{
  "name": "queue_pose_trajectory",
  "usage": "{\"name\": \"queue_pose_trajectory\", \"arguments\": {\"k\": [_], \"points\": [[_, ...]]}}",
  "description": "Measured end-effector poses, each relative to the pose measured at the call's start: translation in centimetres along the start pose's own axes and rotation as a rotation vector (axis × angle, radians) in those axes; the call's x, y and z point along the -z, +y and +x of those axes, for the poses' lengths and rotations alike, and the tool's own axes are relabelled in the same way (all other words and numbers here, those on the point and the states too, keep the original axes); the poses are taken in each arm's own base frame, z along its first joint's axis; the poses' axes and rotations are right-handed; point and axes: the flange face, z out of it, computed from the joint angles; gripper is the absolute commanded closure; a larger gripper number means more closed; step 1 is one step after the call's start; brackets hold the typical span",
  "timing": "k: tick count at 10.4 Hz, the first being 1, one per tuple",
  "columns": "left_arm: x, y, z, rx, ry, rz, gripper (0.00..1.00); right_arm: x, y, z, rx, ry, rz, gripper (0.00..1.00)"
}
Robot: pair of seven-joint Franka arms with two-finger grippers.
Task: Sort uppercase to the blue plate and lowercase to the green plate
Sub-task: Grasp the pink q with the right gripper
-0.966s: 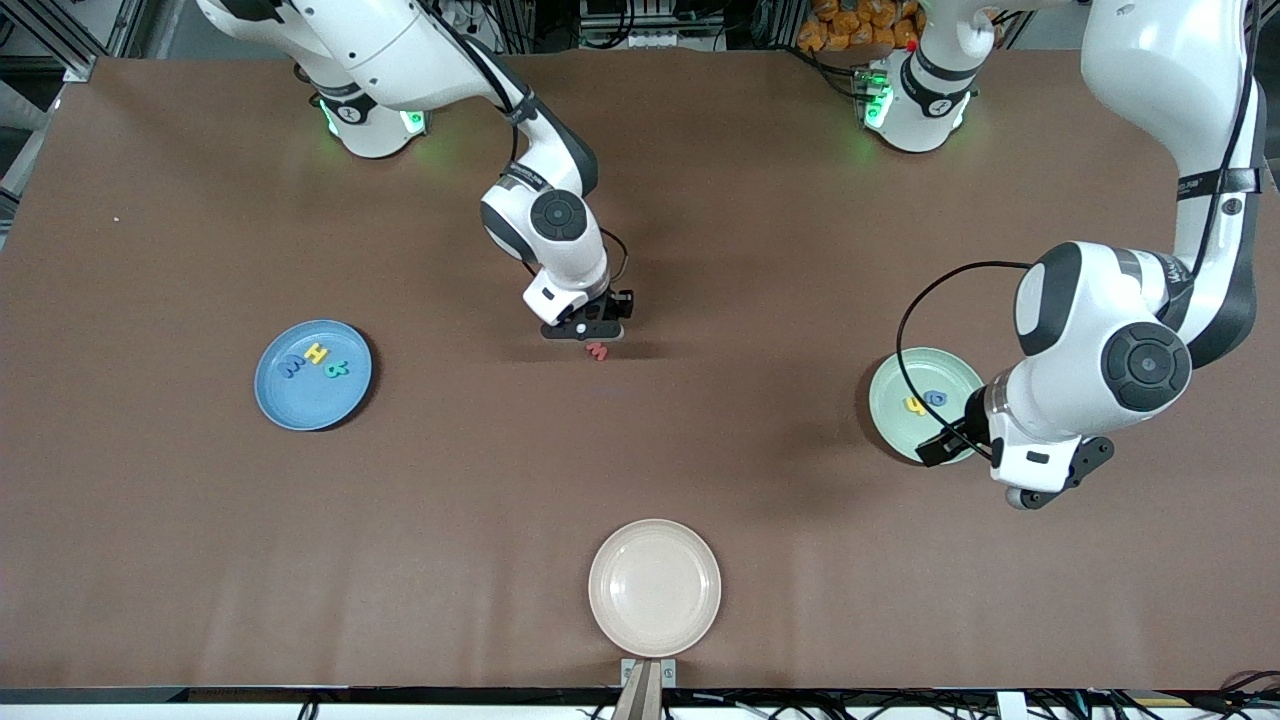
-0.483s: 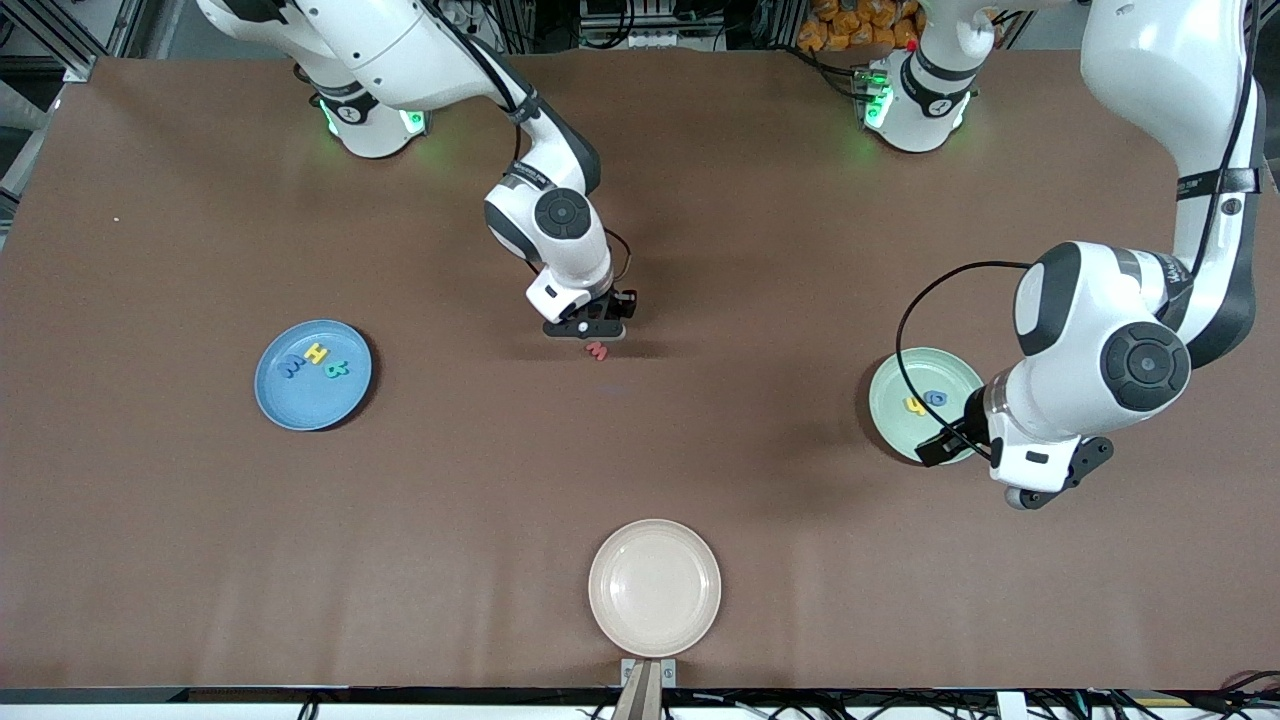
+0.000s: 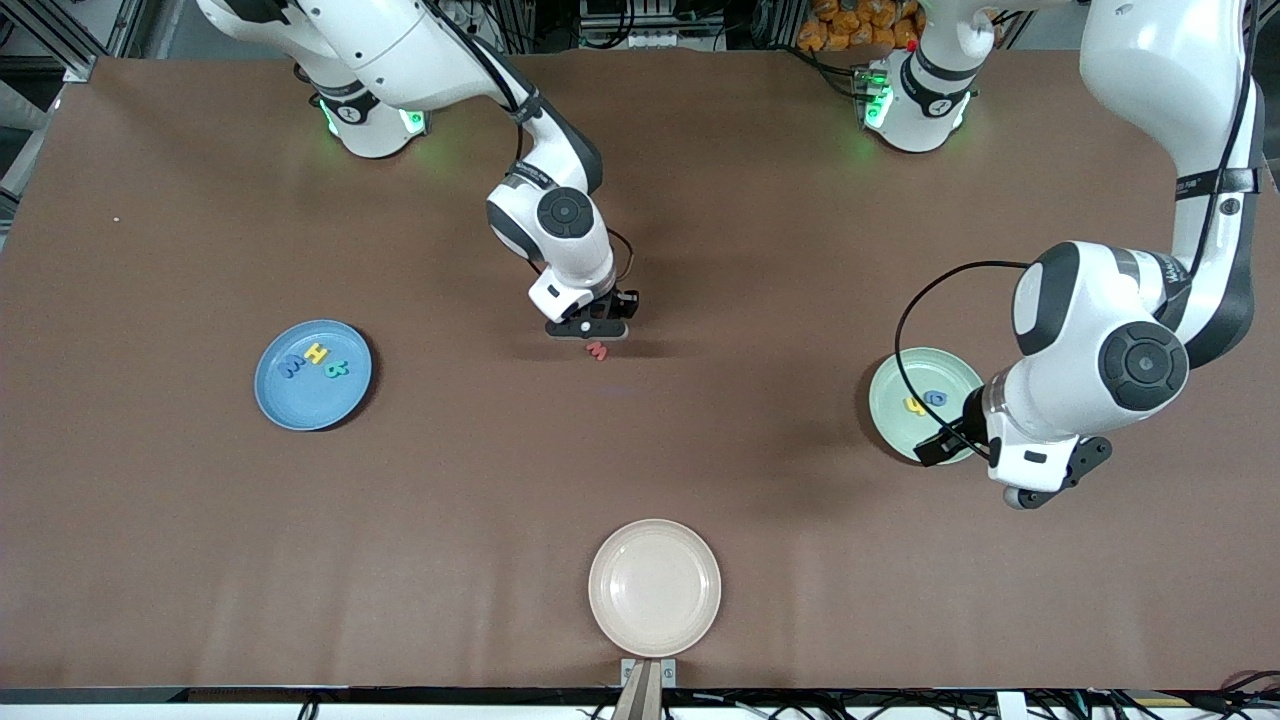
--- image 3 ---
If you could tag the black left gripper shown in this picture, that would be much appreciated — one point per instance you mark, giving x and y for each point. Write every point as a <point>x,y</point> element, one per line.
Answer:
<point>968,418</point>

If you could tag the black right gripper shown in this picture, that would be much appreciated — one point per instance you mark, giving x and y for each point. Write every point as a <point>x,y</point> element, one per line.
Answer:
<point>622,301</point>

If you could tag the red lowercase letter w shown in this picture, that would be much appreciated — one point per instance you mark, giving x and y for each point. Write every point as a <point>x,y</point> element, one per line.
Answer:
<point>597,351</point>

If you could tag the teal uppercase letter R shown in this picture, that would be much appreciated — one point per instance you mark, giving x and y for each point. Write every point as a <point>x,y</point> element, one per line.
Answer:
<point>337,370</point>

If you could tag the yellow uppercase letter H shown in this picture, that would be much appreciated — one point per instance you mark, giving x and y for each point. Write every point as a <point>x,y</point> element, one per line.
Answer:
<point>316,352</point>

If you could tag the blue uppercase letter W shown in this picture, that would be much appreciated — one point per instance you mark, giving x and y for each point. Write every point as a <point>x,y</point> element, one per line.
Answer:
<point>292,366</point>

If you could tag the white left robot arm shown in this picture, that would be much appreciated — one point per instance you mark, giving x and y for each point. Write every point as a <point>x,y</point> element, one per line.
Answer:
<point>1090,330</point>

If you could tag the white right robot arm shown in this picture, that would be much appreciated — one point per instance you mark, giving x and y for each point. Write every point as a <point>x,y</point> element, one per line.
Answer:
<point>400,50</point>

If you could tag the green plate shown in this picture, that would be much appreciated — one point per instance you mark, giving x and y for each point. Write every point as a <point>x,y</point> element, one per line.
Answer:
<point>890,385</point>

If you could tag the beige plate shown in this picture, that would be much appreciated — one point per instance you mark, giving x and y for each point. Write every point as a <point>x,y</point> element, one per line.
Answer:
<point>655,588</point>

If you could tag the blue plate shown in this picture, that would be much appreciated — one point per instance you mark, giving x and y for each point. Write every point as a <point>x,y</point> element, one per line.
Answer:
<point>313,405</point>

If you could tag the orange object pile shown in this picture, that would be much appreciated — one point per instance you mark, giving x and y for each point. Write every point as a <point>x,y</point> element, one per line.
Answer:
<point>860,25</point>

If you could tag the aluminium profile bar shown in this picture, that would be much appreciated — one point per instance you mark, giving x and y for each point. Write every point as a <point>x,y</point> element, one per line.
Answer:
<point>640,700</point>

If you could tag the grey metal bracket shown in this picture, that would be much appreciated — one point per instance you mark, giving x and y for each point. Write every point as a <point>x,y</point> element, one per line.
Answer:
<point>629,672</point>

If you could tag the aluminium frame post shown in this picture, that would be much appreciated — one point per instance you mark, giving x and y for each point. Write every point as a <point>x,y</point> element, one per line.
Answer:
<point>70,50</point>

